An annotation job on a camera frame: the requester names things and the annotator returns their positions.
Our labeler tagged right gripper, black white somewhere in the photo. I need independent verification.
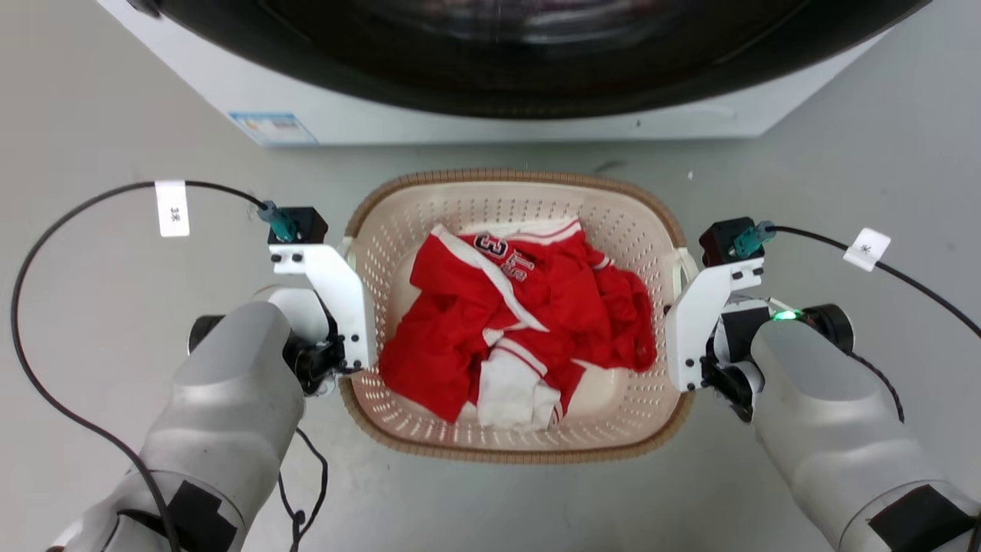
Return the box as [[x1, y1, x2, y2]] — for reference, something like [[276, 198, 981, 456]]
[[700, 296, 772, 424]]

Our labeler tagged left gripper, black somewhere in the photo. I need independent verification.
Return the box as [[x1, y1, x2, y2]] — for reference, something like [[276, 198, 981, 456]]
[[282, 313, 347, 397]]

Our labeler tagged beige perforated laundry basket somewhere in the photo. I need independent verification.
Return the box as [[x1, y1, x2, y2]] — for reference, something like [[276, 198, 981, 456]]
[[337, 169, 700, 465]]

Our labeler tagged red and white jersey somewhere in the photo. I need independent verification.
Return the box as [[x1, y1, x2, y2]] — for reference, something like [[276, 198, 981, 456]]
[[379, 217, 659, 431]]

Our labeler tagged blue white energy label sticker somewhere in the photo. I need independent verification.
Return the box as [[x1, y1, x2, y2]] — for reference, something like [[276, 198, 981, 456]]
[[228, 112, 320, 147]]

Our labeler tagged white washing machine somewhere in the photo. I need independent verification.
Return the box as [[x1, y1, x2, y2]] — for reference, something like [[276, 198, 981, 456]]
[[96, 0, 897, 147]]

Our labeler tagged black round washing machine door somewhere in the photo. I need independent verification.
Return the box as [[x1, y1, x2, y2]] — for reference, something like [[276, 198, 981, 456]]
[[126, 0, 933, 120]]

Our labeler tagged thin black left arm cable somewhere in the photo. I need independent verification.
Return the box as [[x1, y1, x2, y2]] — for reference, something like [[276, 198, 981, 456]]
[[277, 426, 330, 552]]

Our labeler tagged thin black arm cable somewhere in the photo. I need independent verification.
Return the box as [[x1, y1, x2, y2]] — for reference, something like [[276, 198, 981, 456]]
[[277, 426, 330, 552], [846, 350, 906, 424]]

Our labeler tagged white paper cable tag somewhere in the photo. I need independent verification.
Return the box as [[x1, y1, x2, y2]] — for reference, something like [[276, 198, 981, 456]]
[[842, 227, 893, 273], [154, 180, 191, 238]]

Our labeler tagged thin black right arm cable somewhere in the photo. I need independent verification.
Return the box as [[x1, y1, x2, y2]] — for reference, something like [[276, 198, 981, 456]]
[[846, 350, 906, 424]]

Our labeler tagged long black right camera cable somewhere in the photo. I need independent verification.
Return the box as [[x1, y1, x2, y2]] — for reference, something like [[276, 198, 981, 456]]
[[734, 221, 981, 340]]

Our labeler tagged long black camera cable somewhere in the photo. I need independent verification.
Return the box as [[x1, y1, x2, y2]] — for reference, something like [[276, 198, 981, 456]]
[[734, 221, 981, 340], [10, 180, 298, 552]]

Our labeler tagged long black left camera cable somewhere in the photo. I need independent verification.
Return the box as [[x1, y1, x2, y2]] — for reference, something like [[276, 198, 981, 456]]
[[10, 180, 298, 552]]

